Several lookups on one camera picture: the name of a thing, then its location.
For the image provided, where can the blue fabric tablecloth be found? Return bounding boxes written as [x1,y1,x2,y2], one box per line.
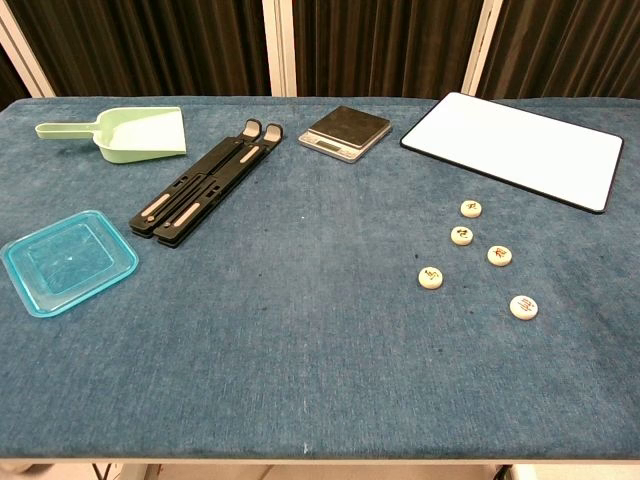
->
[0,95,640,460]

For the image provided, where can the silver digital kitchen scale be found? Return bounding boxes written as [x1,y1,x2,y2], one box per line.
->
[298,104,393,165]

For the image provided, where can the black folding laptop stand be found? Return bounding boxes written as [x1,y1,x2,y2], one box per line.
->
[128,118,284,250]

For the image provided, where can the black pleated curtain panel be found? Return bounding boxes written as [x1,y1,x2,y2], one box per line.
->
[292,0,486,100]
[477,0,640,101]
[0,47,27,112]
[7,0,274,99]

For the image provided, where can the light green plastic dustpan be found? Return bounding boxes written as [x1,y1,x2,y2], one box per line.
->
[34,106,188,165]

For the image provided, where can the white board with black edge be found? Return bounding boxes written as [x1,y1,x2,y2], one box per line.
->
[399,91,625,215]

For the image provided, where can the clear turquoise plastic tray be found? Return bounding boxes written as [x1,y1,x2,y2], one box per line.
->
[0,209,140,319]

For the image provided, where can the white partition frame post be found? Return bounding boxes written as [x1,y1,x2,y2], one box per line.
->
[0,0,56,99]
[460,0,506,97]
[262,0,300,99]

